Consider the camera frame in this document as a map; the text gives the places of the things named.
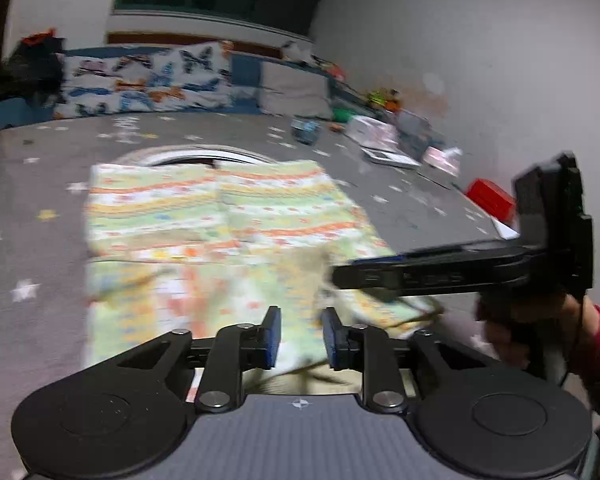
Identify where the person's right hand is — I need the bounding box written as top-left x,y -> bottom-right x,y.
476,291 -> 600,376

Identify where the blue sofa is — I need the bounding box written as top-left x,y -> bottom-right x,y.
0,45 -> 381,133

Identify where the grey pillow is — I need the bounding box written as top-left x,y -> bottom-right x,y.
260,62 -> 334,121

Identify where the black and white plush toy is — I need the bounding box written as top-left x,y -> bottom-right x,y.
280,40 -> 317,66

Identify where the clear plastic box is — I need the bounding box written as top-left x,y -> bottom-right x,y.
397,109 -> 434,153

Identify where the black round induction cooker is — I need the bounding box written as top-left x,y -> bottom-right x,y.
115,144 -> 276,168

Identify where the blue smart watch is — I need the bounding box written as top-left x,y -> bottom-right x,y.
291,117 -> 324,146

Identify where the white tissue pack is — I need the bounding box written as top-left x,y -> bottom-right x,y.
347,115 -> 402,149

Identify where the pile of dark clothes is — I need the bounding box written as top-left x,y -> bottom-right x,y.
2,29 -> 66,106

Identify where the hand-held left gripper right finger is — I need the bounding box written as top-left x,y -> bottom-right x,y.
321,306 -> 486,413

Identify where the white paper sheet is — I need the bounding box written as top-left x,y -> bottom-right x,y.
492,217 -> 521,240

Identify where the white handheld device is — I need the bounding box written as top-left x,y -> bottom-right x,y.
362,146 -> 422,170

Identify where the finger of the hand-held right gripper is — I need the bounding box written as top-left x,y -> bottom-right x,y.
352,241 -> 523,266
332,255 -> 531,303

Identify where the striped cartoon print garment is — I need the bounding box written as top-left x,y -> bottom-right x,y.
82,159 -> 446,396

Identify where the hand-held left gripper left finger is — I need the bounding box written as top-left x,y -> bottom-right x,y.
115,305 -> 283,413

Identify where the grey star print table cover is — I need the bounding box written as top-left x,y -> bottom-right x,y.
0,110 -> 600,480

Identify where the red plastic stool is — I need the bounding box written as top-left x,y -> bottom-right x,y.
465,178 -> 519,223

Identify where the pink tissue pack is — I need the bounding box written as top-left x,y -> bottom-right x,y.
422,145 -> 464,177

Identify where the butterfly print pillow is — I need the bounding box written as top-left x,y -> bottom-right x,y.
150,42 -> 234,111
55,56 -> 157,119

